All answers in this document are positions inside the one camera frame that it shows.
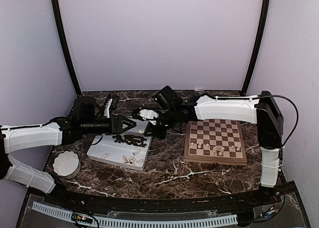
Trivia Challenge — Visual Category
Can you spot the black curved front rail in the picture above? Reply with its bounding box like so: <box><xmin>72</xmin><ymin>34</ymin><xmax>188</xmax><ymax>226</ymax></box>
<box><xmin>47</xmin><ymin>180</ymin><xmax>295</xmax><ymax>215</ymax></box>

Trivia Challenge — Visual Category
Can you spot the black right frame post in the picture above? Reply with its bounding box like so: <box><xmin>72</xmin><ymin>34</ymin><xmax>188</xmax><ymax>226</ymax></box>
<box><xmin>240</xmin><ymin>0</ymin><xmax>270</xmax><ymax>95</ymax></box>

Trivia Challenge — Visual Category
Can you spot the black frame post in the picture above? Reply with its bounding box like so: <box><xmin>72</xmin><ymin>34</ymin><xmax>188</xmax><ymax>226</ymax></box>
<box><xmin>240</xmin><ymin>0</ymin><xmax>270</xmax><ymax>95</ymax></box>
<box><xmin>51</xmin><ymin>0</ymin><xmax>82</xmax><ymax>96</ymax></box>

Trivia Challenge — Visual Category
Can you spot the white scalloped ceramic bowl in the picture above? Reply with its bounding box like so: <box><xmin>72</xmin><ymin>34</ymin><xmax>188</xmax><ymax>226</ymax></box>
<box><xmin>52</xmin><ymin>151</ymin><xmax>81</xmax><ymax>179</ymax></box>

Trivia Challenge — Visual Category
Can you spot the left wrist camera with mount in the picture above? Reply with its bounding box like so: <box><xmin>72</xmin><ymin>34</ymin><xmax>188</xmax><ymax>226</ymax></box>
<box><xmin>102</xmin><ymin>94</ymin><xmax>120</xmax><ymax>118</ymax></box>

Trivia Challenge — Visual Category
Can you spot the white divided plastic tray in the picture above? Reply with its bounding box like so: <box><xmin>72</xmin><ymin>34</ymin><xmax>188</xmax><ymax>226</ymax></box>
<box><xmin>87</xmin><ymin>119</ymin><xmax>152</xmax><ymax>171</ymax></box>

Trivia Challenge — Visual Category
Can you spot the white slotted cable duct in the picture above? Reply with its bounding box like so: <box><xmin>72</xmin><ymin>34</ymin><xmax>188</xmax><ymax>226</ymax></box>
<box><xmin>32</xmin><ymin>202</ymin><xmax>238</xmax><ymax>228</ymax></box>

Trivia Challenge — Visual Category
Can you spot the wooden chess board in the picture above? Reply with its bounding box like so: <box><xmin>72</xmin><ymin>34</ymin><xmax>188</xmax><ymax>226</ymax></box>
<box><xmin>184</xmin><ymin>119</ymin><xmax>247</xmax><ymax>166</ymax></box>

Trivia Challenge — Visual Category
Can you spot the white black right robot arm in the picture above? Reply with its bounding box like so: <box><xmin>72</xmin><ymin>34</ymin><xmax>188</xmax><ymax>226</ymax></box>
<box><xmin>137</xmin><ymin>86</ymin><xmax>286</xmax><ymax>205</ymax></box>

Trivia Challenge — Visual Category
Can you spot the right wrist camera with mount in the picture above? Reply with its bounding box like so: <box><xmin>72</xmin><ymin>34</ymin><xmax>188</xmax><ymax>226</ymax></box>
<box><xmin>132</xmin><ymin>108</ymin><xmax>159</xmax><ymax>121</ymax></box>

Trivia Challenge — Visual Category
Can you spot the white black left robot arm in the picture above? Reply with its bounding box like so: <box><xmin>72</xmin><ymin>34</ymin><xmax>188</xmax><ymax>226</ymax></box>
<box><xmin>0</xmin><ymin>96</ymin><xmax>137</xmax><ymax>206</ymax></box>

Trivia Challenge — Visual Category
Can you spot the dark brown chess piece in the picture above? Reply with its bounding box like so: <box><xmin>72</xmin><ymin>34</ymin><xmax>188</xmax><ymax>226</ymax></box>
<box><xmin>112</xmin><ymin>134</ymin><xmax>128</xmax><ymax>143</ymax></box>
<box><xmin>124</xmin><ymin>134</ymin><xmax>147</xmax><ymax>147</ymax></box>

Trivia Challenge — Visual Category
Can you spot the black left frame post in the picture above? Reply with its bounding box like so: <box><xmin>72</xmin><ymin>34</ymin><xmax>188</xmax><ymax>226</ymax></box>
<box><xmin>51</xmin><ymin>0</ymin><xmax>82</xmax><ymax>96</ymax></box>

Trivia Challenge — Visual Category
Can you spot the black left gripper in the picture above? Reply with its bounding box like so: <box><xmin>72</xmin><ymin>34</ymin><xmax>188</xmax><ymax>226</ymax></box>
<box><xmin>81</xmin><ymin>114</ymin><xmax>137</xmax><ymax>135</ymax></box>

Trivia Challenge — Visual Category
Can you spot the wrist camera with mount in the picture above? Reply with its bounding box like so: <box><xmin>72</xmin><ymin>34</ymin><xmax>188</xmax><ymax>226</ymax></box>
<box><xmin>102</xmin><ymin>94</ymin><xmax>120</xmax><ymax>118</ymax></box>
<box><xmin>132</xmin><ymin>108</ymin><xmax>159</xmax><ymax>121</ymax></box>

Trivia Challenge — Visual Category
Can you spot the cream white chess queen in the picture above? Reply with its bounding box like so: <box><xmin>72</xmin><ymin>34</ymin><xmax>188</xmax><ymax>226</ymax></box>
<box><xmin>218</xmin><ymin>147</ymin><xmax>225</xmax><ymax>156</ymax></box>

